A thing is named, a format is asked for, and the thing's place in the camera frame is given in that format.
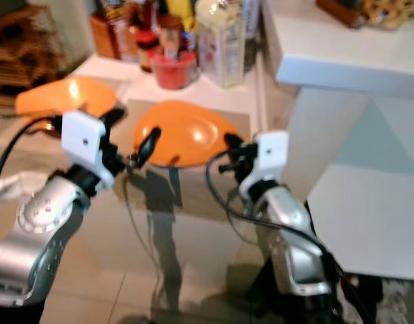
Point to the brown wooden rack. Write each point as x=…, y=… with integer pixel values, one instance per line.
x=8, y=61

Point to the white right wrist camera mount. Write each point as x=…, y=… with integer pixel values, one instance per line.
x=271, y=155

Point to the red lidded sauce jar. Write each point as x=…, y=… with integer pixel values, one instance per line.
x=148, y=50

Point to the white low side table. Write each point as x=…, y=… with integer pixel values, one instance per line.
x=234, y=98

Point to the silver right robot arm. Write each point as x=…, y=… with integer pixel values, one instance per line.
x=294, y=250

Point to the white counter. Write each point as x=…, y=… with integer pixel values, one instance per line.
x=335, y=54

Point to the orange plate with fork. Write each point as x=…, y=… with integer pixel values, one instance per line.
x=45, y=101

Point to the white tall carton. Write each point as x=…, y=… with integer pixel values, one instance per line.
x=220, y=47

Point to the brown wooden tray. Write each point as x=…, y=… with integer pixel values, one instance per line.
x=335, y=13

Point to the metal fork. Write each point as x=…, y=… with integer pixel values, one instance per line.
x=8, y=116

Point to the orange plastic plate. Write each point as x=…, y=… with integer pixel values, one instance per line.
x=190, y=135

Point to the red plastic cup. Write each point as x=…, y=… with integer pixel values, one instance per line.
x=173, y=73

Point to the yellow squeeze bottle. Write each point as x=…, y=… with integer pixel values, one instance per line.
x=180, y=8

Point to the orange food box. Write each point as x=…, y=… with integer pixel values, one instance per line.
x=109, y=37

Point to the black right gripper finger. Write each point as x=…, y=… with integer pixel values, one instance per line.
x=232, y=140

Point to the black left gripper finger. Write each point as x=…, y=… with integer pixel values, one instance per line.
x=150, y=145
x=114, y=116

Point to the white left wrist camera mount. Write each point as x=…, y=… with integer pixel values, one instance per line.
x=82, y=142

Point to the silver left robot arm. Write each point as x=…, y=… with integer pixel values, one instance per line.
x=32, y=250

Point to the brown red capped bottle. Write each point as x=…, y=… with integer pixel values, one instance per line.
x=170, y=37

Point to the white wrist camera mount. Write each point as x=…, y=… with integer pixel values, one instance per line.
x=82, y=142
x=271, y=155

